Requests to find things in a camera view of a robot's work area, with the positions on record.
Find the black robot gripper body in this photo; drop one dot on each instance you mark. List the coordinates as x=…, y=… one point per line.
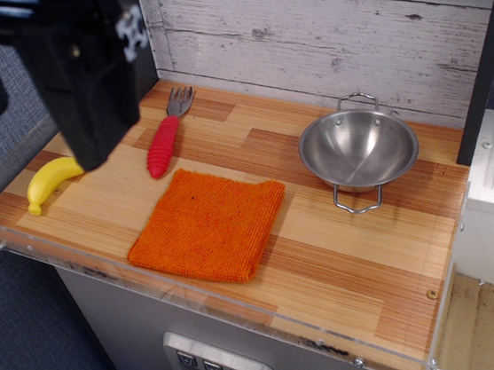
x=116, y=24

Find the yellow toy banana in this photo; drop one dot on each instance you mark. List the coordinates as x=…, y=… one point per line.
x=47, y=179

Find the orange folded cloth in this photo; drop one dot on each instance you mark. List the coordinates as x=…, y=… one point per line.
x=209, y=227

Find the clear acrylic table guard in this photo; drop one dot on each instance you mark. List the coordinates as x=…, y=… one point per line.
x=367, y=289

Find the grey toy kitchen cabinet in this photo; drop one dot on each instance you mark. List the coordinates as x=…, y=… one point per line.
x=130, y=321

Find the red handled grey fork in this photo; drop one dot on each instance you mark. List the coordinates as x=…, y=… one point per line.
x=161, y=150

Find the small steel two-handled pot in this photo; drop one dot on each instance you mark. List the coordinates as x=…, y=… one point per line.
x=358, y=149

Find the dark right frame post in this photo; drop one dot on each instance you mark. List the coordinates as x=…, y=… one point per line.
x=479, y=98

